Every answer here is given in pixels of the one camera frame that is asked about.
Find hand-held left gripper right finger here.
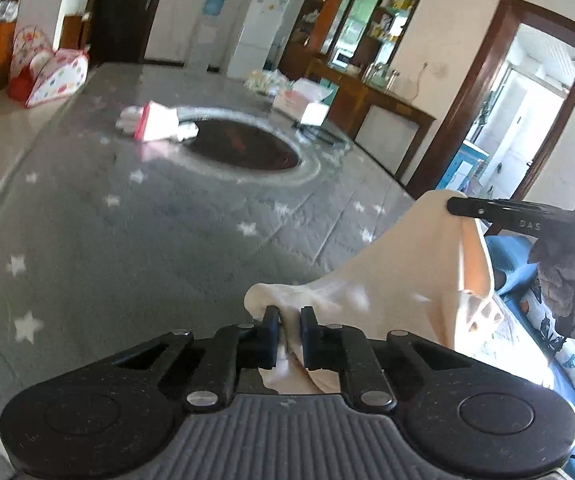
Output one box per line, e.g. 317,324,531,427
300,306,469,412

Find blue butterfly-print bedding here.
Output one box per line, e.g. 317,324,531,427
484,234,575,480

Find person's right hand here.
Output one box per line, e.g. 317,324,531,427
537,251,575,319

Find white refrigerator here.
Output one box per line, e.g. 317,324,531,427
226,0,291,82

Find colourful patterned bag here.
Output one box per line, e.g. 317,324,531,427
10,27,91,109

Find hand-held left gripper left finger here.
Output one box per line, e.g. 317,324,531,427
112,306,282,412

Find pink and white box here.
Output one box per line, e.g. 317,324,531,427
272,79,341,127

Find white water dispenser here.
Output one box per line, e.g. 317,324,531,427
186,0,227,74

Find blue box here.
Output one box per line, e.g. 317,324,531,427
439,141,487,197

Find brown wooden door frame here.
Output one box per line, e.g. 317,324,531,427
406,0,575,202

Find dark round tabletop inset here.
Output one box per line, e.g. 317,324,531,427
182,117,303,172

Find pale patterned packet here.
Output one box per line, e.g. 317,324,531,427
244,69,289,97

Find red fabric item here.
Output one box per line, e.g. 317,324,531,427
8,66,34,101

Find dark wooden door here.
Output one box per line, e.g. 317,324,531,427
89,0,174,67

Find cream cloth garment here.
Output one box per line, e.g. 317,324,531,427
244,190,506,395

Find dark wooden shelf cabinet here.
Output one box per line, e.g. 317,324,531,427
278,0,431,83

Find pink and white folded clothes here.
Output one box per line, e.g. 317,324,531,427
116,100,200,144

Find dark wooden sideboard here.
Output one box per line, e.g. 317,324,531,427
310,59,437,176

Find grey star-print blanket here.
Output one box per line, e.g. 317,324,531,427
0,62,418,480

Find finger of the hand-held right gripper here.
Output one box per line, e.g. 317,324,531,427
446,196,575,234

